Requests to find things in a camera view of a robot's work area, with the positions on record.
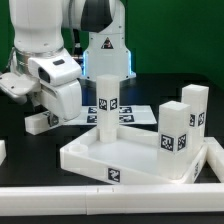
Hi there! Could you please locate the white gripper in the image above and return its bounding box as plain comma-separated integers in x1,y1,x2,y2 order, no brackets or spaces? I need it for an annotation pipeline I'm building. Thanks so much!
34,80,82,120

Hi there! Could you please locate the white desk top tray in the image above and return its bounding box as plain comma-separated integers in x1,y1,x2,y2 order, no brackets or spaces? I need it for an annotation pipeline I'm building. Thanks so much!
60,125,208,185

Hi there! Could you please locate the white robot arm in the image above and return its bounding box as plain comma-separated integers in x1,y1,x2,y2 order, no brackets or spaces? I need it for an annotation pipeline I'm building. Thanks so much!
0,0,133,120

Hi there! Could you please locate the white paper marker sheet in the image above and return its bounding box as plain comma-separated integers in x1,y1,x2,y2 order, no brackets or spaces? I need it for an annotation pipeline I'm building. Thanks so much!
65,105,157,125

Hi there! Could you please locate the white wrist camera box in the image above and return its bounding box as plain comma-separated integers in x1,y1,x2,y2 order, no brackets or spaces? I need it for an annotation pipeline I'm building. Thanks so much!
28,53,82,86

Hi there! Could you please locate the white L-shaped fence wall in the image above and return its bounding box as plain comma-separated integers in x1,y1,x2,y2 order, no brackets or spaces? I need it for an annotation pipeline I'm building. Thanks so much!
0,136,224,217

